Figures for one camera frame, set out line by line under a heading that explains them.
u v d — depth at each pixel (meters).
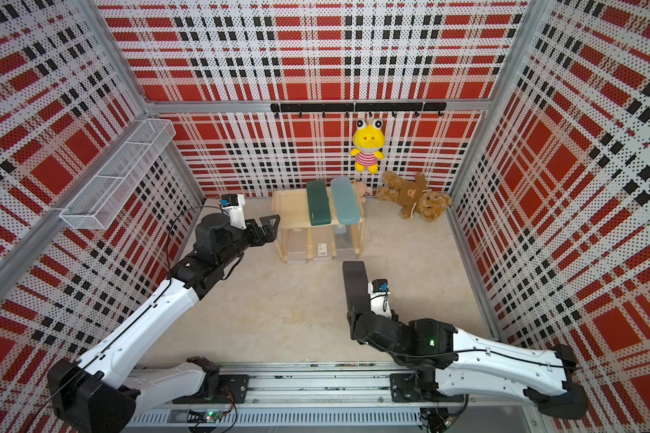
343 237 1.06
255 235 0.65
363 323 0.48
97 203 0.69
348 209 0.91
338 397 0.73
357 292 0.77
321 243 1.03
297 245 1.01
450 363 0.45
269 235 0.67
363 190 1.19
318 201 0.91
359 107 0.88
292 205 0.91
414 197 1.11
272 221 0.71
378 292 0.60
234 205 0.64
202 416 0.69
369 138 0.91
